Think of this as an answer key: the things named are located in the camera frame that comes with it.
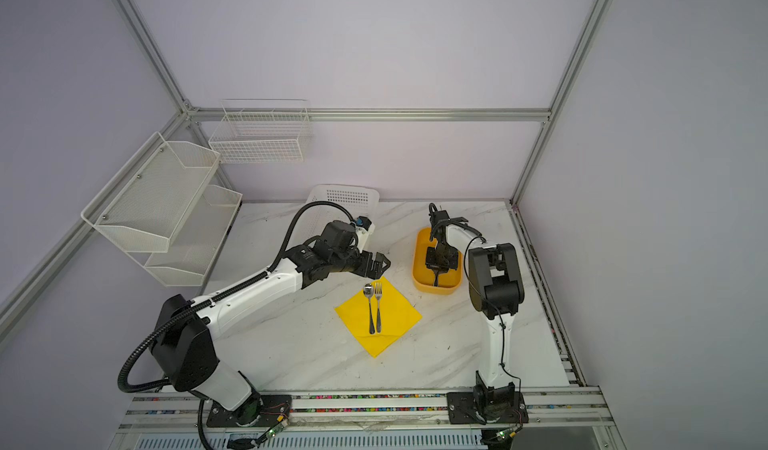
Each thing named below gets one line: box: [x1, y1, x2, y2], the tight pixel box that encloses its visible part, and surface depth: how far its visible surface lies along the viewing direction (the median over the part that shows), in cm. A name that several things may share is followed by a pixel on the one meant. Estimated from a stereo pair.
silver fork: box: [375, 282, 383, 334], surface depth 97 cm
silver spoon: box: [364, 283, 375, 335], surface depth 96 cm
